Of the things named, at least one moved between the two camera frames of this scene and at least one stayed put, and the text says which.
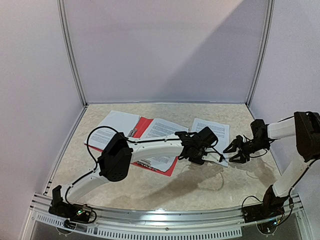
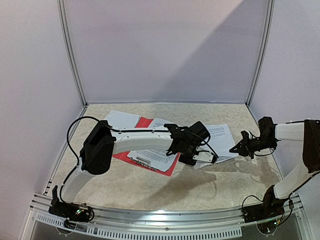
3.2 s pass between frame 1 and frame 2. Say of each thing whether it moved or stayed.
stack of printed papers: moved
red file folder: stayed
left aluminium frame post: stayed
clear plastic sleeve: stayed
